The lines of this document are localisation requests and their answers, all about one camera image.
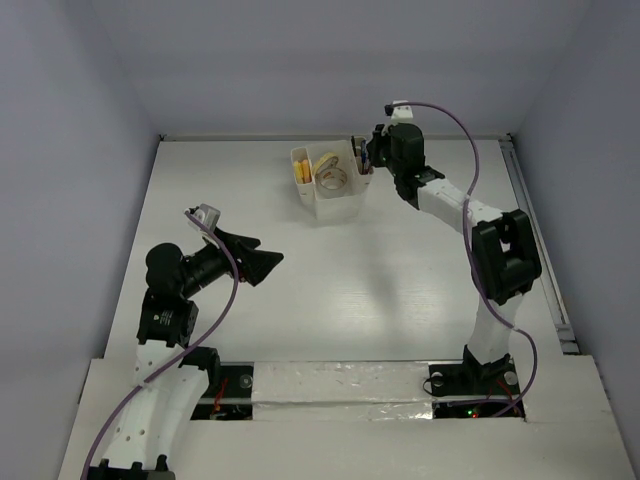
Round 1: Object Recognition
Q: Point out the large clear packing tape roll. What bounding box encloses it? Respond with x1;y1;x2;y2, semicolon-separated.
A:
316;167;349;195

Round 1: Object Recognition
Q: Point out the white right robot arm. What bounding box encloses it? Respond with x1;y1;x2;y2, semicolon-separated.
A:
366;123;542;397

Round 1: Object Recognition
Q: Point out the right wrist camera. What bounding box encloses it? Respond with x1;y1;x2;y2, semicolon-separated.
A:
384;101;414;124

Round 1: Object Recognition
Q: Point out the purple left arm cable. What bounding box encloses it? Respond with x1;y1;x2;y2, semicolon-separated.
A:
79;209;240;480

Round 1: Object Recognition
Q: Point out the white perforated organizer basket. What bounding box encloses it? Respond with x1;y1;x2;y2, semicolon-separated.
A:
290;136;374;223

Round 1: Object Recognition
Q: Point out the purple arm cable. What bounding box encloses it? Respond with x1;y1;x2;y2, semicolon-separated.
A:
407;101;539;419
79;209;240;480

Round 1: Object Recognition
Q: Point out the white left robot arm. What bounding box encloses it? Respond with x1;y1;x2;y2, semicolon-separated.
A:
81;228;284;479

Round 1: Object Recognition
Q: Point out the blue ballpoint pen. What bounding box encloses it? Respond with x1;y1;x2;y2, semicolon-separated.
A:
360;140;369;175

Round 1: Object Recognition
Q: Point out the pink highlighter marker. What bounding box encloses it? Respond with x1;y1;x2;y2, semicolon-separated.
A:
301;159;312;183

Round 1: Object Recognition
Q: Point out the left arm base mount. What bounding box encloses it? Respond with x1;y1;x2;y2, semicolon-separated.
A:
191;363;254;421

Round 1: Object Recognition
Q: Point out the purple gel pen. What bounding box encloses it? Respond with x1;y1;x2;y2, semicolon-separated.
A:
355;154;364;175

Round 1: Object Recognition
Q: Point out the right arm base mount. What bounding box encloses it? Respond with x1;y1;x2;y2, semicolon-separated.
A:
422;345;524;418

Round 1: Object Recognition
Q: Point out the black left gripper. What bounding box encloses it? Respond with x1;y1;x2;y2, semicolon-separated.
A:
180;225;282;296

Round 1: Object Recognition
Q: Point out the patterned washi tape roll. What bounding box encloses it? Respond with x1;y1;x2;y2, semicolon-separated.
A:
313;152;339;174

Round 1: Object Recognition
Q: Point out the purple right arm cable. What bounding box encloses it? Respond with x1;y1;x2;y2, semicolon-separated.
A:
407;101;539;419

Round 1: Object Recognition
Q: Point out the yellow highlighter marker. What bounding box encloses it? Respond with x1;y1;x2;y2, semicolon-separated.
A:
293;161;304;184

